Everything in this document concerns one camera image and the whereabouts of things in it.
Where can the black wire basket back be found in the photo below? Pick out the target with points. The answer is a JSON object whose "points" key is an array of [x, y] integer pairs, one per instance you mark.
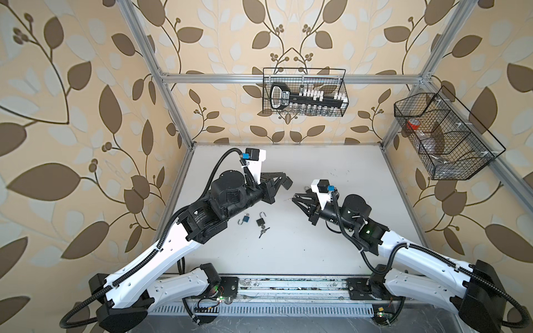
{"points": [[297, 78]]}

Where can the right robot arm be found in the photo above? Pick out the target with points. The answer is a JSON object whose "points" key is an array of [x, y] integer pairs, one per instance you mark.
{"points": [[472, 291]]}

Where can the black wire basket right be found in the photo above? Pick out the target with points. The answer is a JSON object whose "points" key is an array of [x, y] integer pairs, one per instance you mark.
{"points": [[454, 142]]}

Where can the aluminium frame corner post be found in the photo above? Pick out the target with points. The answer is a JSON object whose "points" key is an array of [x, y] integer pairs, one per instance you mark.
{"points": [[421, 32], [128, 11]]}

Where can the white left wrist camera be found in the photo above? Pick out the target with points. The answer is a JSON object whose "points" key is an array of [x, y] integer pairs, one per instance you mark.
{"points": [[254, 157]]}

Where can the black socket holder tool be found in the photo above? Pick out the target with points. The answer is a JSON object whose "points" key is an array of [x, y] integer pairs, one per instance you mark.
{"points": [[281, 97]]}

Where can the red item in basket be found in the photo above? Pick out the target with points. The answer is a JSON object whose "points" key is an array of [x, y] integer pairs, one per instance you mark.
{"points": [[413, 124]]}

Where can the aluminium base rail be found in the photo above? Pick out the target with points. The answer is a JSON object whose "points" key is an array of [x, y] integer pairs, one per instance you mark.
{"points": [[337, 296]]}

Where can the blue padlock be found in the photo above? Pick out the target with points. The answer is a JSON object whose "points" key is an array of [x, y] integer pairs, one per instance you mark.
{"points": [[244, 219]]}

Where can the aluminium frame corner post right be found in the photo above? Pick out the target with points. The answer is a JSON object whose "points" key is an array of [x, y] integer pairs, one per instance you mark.
{"points": [[421, 32]]}

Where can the black wire basket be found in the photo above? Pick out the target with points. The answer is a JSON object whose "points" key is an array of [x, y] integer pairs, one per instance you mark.
{"points": [[297, 78], [454, 142]]}

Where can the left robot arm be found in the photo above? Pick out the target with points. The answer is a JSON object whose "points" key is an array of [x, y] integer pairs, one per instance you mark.
{"points": [[129, 295]]}

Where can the large padlock key bunch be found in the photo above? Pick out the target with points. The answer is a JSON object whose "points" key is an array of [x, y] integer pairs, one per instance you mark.
{"points": [[263, 231]]}

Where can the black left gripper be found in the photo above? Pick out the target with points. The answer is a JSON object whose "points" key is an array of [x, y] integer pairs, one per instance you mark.
{"points": [[269, 186]]}

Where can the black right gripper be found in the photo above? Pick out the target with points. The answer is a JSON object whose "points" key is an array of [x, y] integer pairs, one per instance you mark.
{"points": [[314, 210]]}

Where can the aluminium frame corner post left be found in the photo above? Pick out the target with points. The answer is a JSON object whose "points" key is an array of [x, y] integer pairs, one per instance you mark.
{"points": [[128, 11]]}

